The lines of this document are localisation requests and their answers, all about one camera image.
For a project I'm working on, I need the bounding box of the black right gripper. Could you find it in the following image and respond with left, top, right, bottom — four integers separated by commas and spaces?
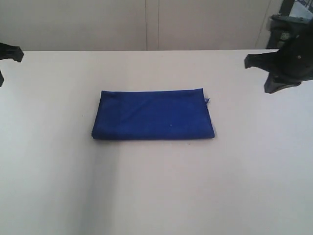
244, 34, 313, 93

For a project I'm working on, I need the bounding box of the blue towel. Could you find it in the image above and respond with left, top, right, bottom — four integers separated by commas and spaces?
91, 89, 215, 141

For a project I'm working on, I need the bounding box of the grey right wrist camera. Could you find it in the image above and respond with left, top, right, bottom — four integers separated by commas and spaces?
269, 15, 311, 31

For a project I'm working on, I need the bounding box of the black window frame post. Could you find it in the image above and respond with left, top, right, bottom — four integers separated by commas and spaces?
266, 0, 294, 49

